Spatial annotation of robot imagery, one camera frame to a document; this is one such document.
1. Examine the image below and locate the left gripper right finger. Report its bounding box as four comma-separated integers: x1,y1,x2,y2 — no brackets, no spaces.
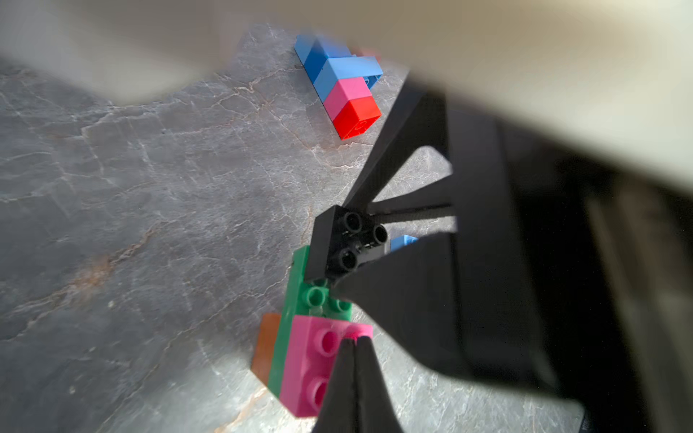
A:
355,337,404,433

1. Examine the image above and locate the orange lego brick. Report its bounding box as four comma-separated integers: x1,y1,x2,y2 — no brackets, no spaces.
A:
251,313,281,387

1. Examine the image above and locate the black lego brick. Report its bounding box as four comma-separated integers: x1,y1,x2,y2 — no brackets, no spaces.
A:
304,205,389,283

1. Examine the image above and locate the blue long lego brick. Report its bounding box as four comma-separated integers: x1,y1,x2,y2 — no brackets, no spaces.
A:
294,34,353,65
313,57,383,102
390,235,418,252

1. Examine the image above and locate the pink lego brick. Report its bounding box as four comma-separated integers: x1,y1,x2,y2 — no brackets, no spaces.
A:
323,77,372,121
280,316,374,418

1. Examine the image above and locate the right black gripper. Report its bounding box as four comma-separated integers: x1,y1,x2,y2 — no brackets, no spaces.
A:
332,80,692,432

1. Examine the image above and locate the small blue lego brick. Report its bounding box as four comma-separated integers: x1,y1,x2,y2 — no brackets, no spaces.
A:
303,39,353,83

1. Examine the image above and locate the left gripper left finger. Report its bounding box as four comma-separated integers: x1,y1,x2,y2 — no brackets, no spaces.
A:
312,339,357,433

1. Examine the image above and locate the green long lego brick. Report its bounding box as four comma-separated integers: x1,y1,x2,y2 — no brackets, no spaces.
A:
268,245,353,399

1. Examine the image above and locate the red lego brick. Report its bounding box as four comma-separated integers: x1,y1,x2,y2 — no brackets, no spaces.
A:
333,97,382,140

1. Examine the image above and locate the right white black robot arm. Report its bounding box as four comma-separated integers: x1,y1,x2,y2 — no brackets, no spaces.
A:
1,1,692,432

